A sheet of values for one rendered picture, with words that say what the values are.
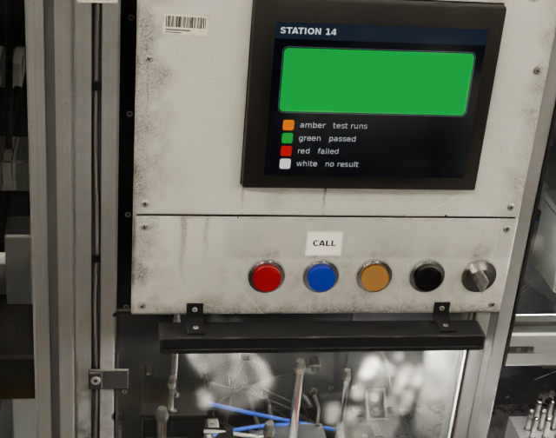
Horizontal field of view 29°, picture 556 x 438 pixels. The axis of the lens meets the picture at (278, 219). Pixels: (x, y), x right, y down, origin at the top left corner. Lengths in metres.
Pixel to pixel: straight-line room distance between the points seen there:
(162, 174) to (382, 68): 0.25
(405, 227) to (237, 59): 0.27
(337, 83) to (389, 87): 0.05
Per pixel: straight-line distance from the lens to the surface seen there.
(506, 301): 1.29
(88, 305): 1.20
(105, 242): 1.16
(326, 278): 1.19
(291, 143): 1.09
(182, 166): 1.12
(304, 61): 1.06
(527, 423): 1.68
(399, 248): 1.20
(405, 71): 1.09
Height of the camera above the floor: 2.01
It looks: 27 degrees down
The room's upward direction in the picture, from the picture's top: 5 degrees clockwise
